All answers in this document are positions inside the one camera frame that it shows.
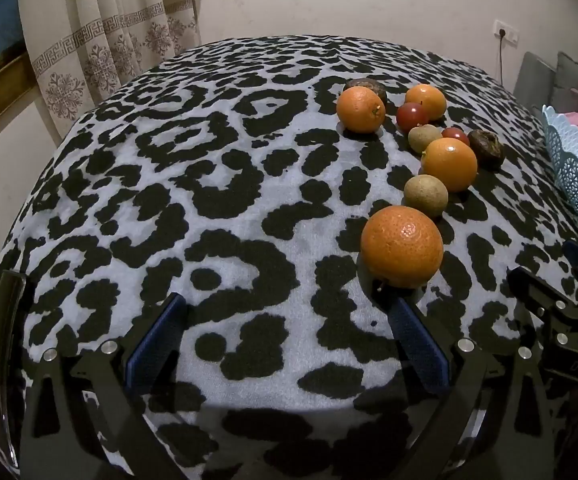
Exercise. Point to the green-brown kiwi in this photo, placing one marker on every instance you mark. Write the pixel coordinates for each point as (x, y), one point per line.
(423, 139)
(425, 195)

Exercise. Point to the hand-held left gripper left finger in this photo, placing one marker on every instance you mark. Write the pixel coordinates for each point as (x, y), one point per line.
(154, 342)

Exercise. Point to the golden window frame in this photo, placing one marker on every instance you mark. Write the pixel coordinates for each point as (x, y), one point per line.
(4, 74)

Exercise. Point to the light blue lattice basket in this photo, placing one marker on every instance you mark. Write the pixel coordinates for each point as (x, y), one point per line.
(576, 175)

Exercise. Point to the curved glossy dark bar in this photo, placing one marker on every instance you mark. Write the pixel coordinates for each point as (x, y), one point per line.
(1, 360)

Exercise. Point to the dark brown wrinkled fruit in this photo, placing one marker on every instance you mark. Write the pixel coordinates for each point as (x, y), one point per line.
(376, 86)
(487, 146)

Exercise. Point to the orange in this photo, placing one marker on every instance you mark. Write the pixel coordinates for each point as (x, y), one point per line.
(450, 165)
(428, 100)
(361, 109)
(401, 246)

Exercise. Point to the beige patterned curtain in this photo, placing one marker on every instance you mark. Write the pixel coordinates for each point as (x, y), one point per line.
(104, 30)

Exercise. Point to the white wall socket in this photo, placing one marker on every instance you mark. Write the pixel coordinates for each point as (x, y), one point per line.
(505, 32)

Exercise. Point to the red tomato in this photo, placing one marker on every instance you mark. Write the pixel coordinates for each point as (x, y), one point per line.
(411, 116)
(457, 135)

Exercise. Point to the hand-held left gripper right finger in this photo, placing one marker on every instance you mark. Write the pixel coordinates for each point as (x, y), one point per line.
(419, 345)

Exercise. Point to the leopard print blanket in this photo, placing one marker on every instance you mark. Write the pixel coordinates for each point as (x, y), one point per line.
(219, 185)

